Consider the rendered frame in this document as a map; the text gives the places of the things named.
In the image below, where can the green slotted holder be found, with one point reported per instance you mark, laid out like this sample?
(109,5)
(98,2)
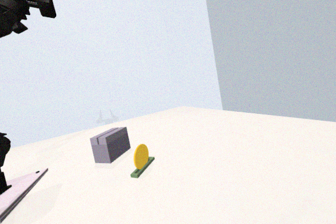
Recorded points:
(138,172)

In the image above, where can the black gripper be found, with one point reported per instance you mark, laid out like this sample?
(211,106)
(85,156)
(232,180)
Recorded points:
(46,7)

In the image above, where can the gold coin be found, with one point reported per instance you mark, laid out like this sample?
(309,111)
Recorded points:
(141,156)

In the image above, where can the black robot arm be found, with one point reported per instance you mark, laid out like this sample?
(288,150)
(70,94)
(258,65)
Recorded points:
(10,21)

